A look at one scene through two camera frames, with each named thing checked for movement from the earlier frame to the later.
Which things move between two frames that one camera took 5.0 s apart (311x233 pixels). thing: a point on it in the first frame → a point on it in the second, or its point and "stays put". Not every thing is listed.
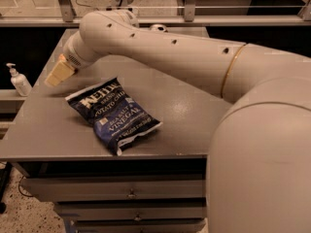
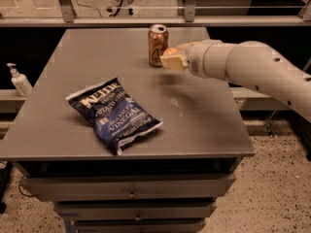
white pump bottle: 19,82 stays put
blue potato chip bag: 113,114 stays put
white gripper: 72,57 → 196,58
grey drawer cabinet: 157,184 stays put
